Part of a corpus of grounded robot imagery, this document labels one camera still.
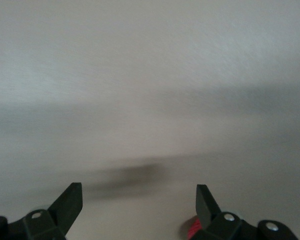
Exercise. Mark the brown table cloth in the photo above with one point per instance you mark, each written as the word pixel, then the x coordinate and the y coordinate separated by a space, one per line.
pixel 115 75

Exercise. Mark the red strawberry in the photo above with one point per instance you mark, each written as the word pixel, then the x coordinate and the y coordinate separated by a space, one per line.
pixel 193 226

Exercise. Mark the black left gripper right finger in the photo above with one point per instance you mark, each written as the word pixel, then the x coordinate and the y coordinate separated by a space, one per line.
pixel 207 210

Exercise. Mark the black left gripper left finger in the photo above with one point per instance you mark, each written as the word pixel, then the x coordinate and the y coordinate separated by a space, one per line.
pixel 62 212

